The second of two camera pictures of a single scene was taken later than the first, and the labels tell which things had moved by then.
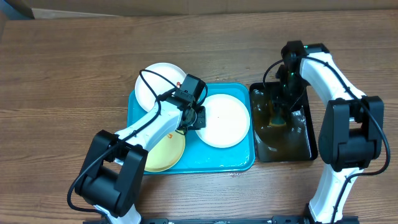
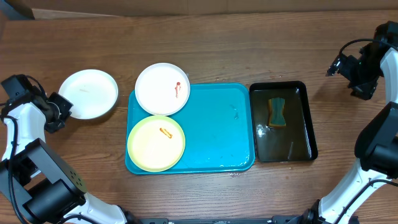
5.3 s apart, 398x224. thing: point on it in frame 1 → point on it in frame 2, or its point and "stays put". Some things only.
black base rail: x=296 y=219 stays put
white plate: x=227 y=121 → x=92 y=93
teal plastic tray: x=199 y=157 stays put
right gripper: x=284 y=105 → x=367 y=90
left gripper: x=202 y=122 → x=66 y=106
